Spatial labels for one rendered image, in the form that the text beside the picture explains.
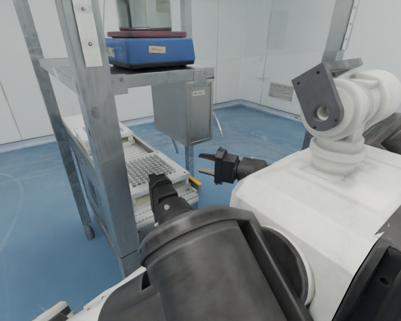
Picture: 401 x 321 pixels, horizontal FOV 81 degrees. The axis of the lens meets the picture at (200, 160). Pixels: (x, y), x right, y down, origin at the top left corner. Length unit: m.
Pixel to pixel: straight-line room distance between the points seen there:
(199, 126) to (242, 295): 0.61
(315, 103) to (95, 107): 0.40
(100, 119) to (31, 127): 3.68
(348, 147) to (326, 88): 0.08
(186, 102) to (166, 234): 0.54
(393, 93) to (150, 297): 0.31
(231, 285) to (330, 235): 0.11
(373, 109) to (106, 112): 0.45
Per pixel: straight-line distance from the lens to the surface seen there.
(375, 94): 0.32
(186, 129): 0.72
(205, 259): 0.18
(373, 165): 0.38
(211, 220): 0.19
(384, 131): 0.50
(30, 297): 1.98
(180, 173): 0.87
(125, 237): 0.71
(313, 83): 0.27
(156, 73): 0.63
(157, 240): 0.19
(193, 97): 0.70
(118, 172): 0.59
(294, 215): 0.26
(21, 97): 4.10
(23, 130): 4.21
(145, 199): 0.83
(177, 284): 0.19
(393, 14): 4.26
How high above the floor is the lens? 1.43
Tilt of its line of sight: 28 degrees down
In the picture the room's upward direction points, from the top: straight up
